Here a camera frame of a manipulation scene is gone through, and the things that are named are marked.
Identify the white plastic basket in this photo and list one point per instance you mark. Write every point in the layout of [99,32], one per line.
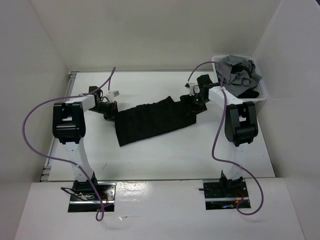
[260,88]

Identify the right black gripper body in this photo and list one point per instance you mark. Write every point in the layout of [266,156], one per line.
[198,103]

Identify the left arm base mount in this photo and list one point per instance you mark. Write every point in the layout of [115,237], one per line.
[82,197]

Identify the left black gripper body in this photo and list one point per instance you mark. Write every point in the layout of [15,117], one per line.
[107,109]

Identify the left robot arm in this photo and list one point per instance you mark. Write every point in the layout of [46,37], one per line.
[76,151]

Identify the black garment in basket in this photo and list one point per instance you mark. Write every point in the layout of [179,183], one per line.
[240,80]

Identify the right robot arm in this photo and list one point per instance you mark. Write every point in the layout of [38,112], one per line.
[239,122]

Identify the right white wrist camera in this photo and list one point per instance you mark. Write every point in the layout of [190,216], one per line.
[193,88]

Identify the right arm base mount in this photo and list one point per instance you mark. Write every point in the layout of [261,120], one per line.
[216,197]

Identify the black skirt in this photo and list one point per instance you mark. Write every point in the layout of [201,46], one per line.
[150,120]

